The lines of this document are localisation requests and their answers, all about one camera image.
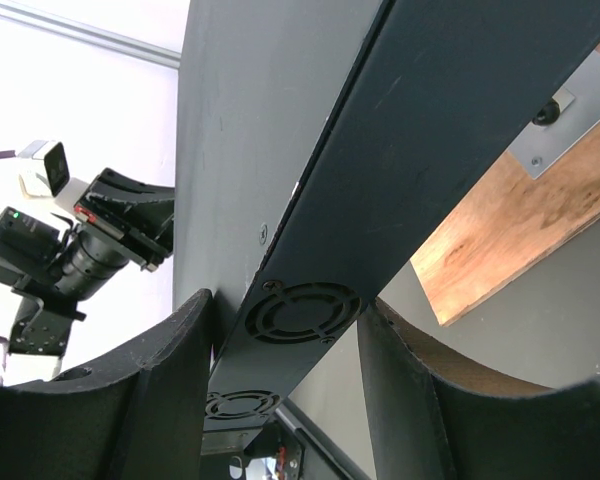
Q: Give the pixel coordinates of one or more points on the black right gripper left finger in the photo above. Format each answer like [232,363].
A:
[136,412]

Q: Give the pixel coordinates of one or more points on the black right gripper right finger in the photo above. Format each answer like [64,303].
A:
[433,413]

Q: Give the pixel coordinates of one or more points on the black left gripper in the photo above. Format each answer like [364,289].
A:
[138,217]

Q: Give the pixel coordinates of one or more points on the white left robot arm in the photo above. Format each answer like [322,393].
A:
[52,272]

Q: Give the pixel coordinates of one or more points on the wooden board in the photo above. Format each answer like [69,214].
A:
[505,224]

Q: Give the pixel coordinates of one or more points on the dark blue network switch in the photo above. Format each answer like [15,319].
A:
[319,144]

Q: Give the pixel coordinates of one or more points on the metal post with bracket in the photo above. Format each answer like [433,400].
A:
[573,111]

